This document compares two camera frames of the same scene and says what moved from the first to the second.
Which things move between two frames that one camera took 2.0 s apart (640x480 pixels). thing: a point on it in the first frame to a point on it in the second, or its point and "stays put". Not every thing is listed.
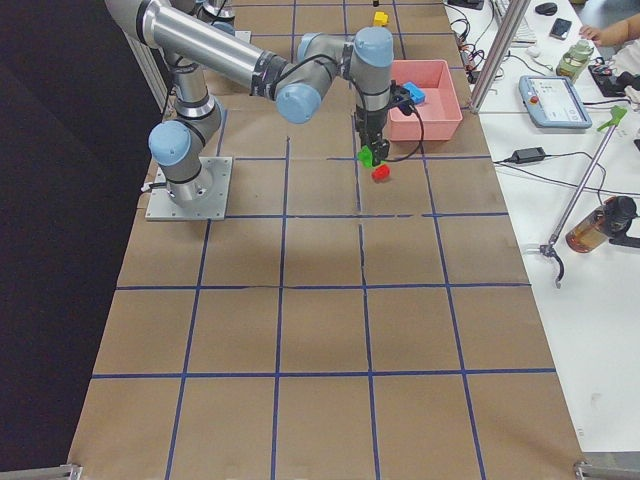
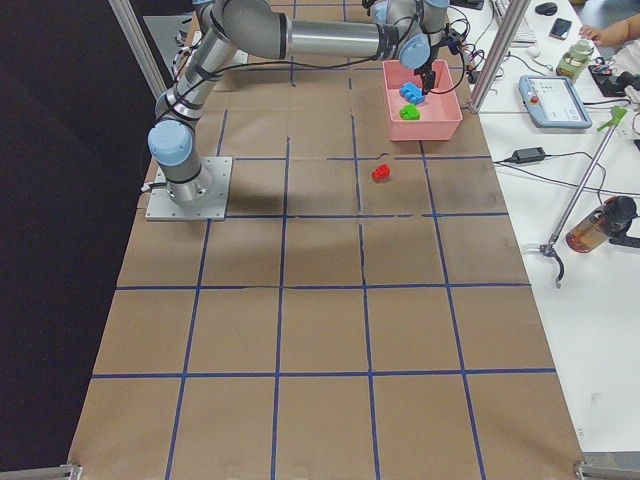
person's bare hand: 626,29 stays put
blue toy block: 415,92 stays put
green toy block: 365,156 to 409,112
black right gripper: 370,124 to 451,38
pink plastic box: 441,109 stays put
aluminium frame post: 515,14 stays put
